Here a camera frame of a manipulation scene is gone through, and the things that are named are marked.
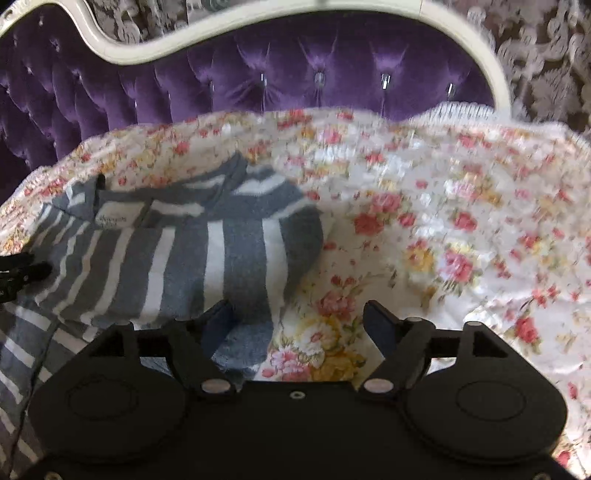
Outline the grey white striped cardigan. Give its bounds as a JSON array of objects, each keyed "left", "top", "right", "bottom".
[{"left": 1, "top": 154, "right": 325, "bottom": 478}]

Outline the floral bedspread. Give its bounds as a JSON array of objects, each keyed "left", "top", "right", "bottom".
[{"left": 1, "top": 109, "right": 590, "bottom": 476}]

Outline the purple tufted headboard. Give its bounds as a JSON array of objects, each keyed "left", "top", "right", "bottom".
[{"left": 1, "top": 1, "right": 511, "bottom": 198}]

